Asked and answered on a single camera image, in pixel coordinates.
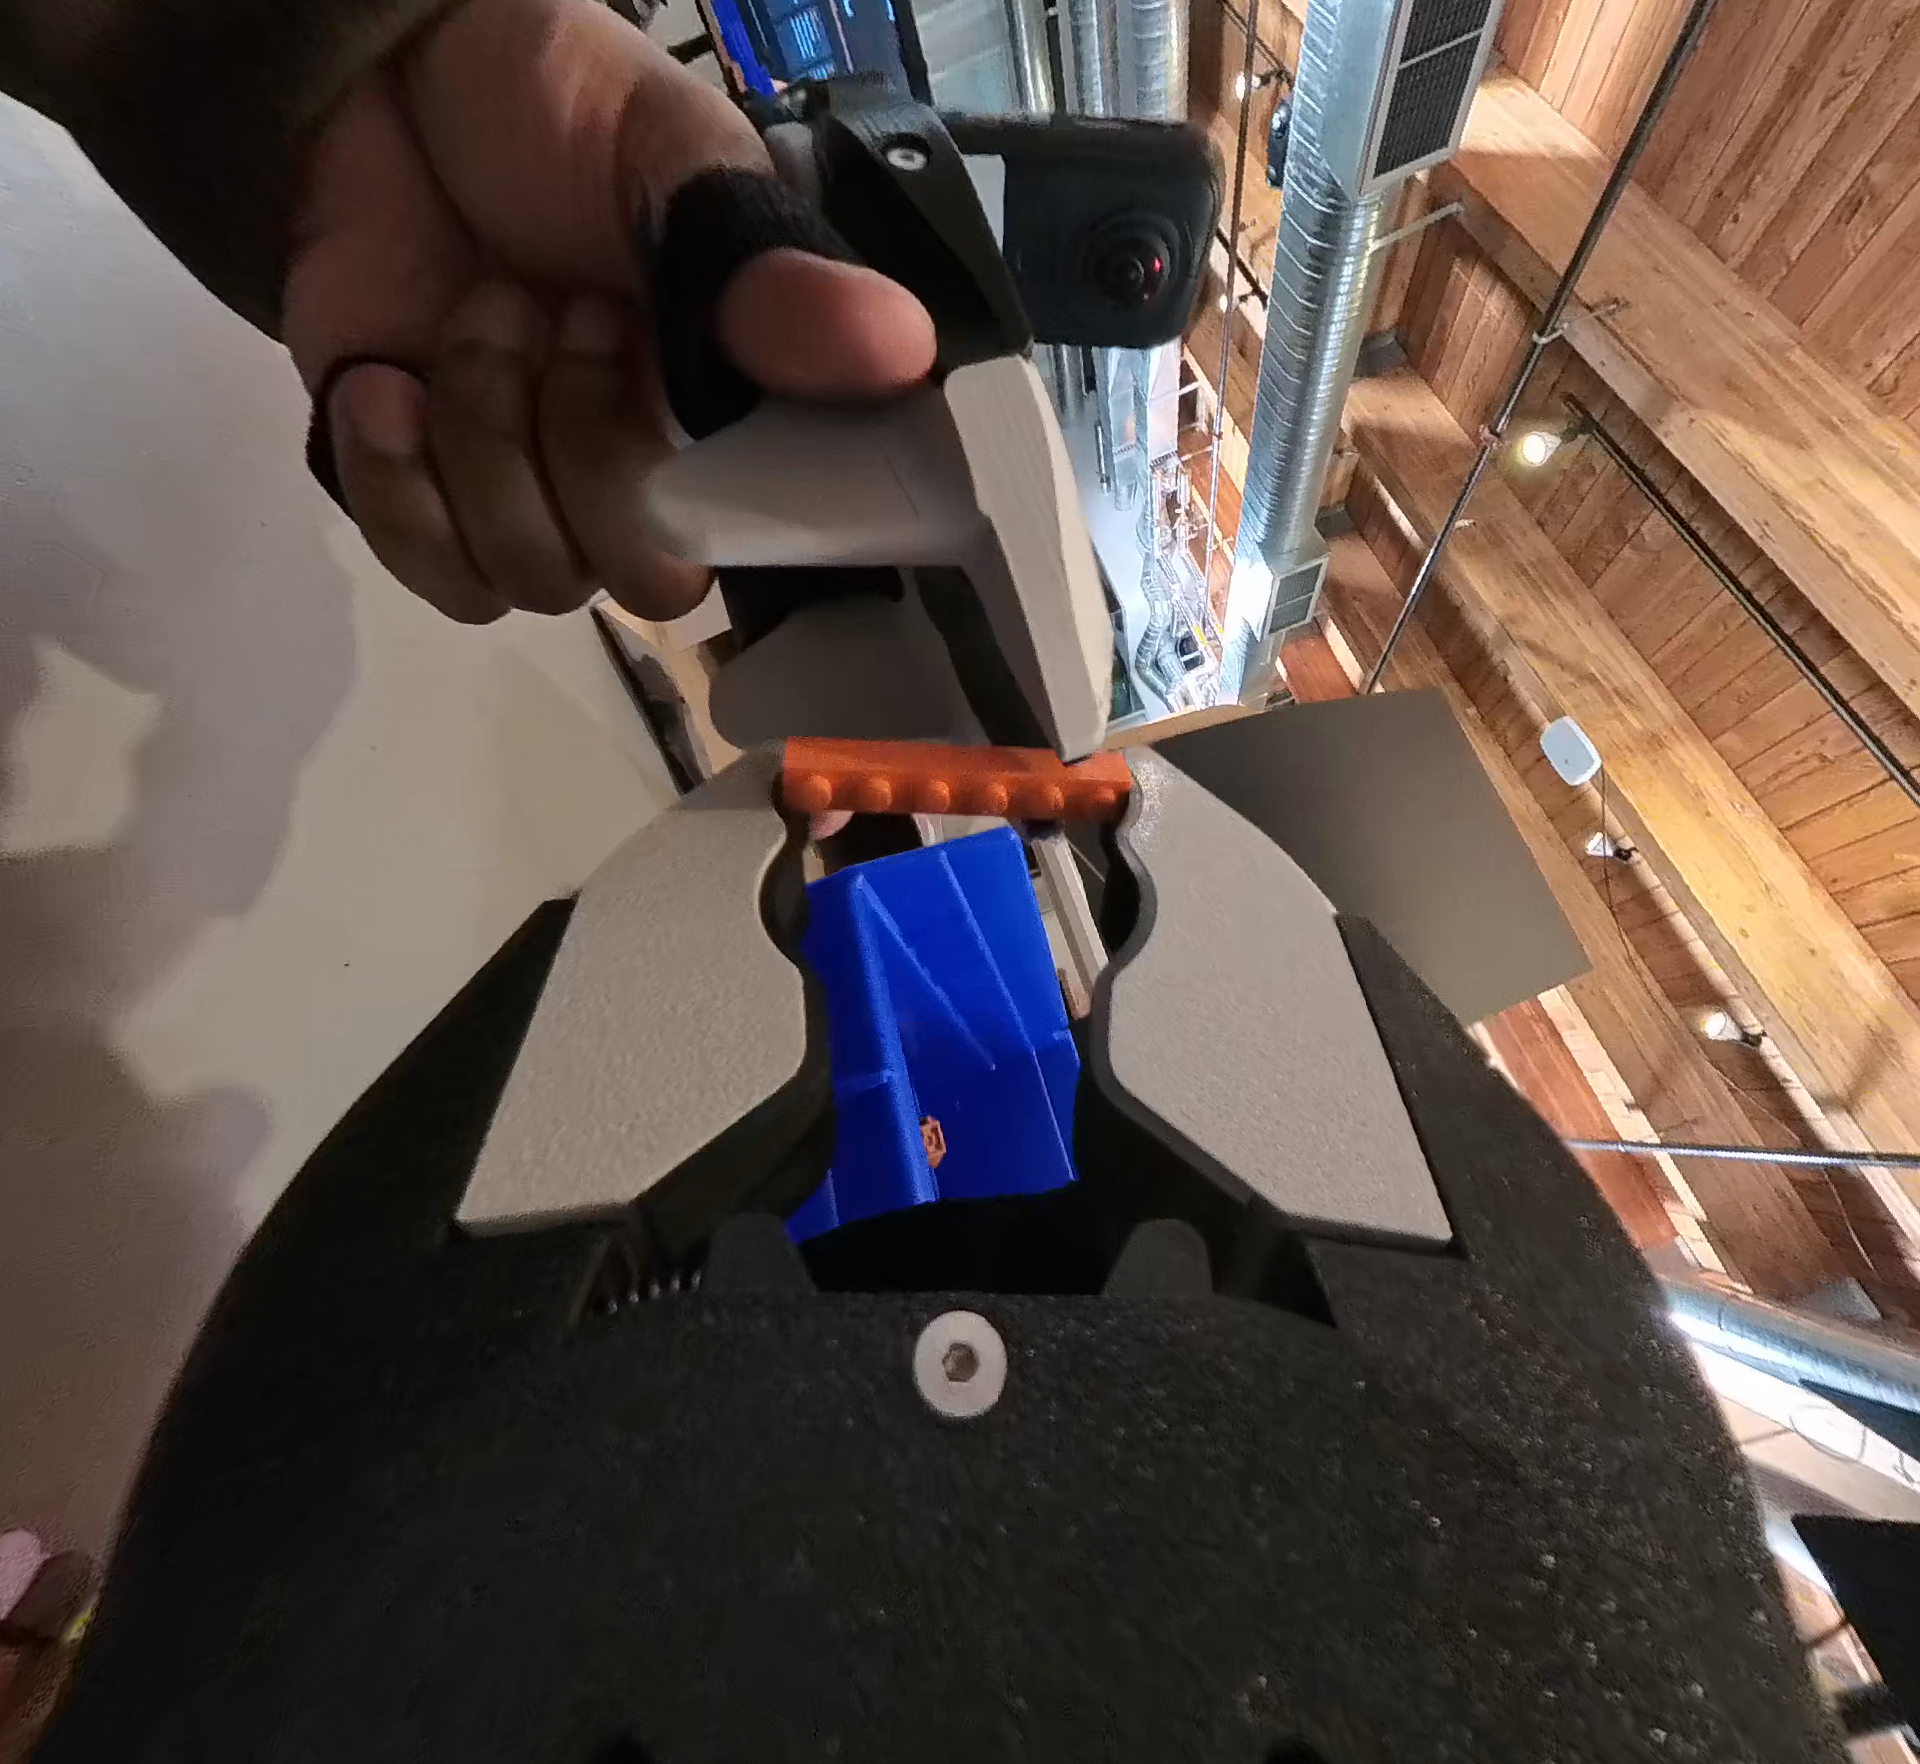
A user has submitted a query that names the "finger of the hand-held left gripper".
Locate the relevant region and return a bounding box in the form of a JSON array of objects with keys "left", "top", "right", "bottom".
[
  {"left": 707, "top": 599, "right": 995, "bottom": 755},
  {"left": 946, "top": 352, "right": 1118, "bottom": 764}
]

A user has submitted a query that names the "blue plastic bin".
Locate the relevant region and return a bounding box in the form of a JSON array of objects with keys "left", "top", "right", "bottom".
[{"left": 786, "top": 828, "right": 1085, "bottom": 1248}]

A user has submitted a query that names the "brick chunk with coloured studs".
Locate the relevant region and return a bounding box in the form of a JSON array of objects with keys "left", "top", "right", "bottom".
[{"left": 0, "top": 1525, "right": 103, "bottom": 1693}]

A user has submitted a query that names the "black stand bar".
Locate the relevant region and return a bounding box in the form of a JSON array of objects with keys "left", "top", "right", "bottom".
[{"left": 1789, "top": 1507, "right": 1920, "bottom": 1740}]

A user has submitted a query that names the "orange toy brick plate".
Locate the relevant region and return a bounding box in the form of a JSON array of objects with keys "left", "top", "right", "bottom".
[{"left": 776, "top": 737, "right": 1140, "bottom": 839}]

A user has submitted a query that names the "silver air duct with grille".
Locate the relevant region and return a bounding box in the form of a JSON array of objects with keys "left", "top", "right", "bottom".
[{"left": 1221, "top": 0, "right": 1550, "bottom": 689}]

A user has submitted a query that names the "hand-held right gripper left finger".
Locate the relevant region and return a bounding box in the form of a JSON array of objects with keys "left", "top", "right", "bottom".
[{"left": 453, "top": 744, "right": 837, "bottom": 1242}]

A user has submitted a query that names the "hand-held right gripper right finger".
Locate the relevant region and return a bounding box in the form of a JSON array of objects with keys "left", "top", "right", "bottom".
[{"left": 1082, "top": 744, "right": 1453, "bottom": 1255}]

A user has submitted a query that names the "person's left hand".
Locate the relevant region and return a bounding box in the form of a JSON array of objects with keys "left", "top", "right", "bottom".
[{"left": 283, "top": 0, "right": 942, "bottom": 628}]

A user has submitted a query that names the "black plywood-edged panel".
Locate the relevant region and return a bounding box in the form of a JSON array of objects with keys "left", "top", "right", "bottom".
[{"left": 1151, "top": 687, "right": 1595, "bottom": 1030}]

